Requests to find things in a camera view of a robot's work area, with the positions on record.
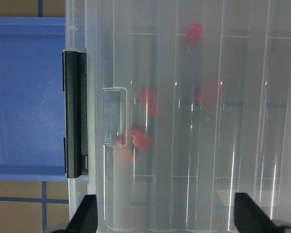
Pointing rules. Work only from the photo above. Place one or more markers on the clear plastic box lid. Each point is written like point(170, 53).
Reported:
point(196, 116)

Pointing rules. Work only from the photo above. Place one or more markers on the red block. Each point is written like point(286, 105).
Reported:
point(194, 35)
point(124, 141)
point(149, 101)
point(209, 92)
point(142, 140)

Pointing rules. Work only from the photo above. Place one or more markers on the clear plastic storage box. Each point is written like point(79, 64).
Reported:
point(77, 194)

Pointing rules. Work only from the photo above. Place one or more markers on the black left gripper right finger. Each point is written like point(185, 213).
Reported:
point(249, 218)

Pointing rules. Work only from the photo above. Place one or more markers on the blue plastic tray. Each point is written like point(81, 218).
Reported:
point(32, 101)

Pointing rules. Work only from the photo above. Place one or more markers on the black box latch handle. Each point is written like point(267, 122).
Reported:
point(76, 135)

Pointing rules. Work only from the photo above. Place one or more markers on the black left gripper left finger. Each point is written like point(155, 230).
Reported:
point(85, 219)

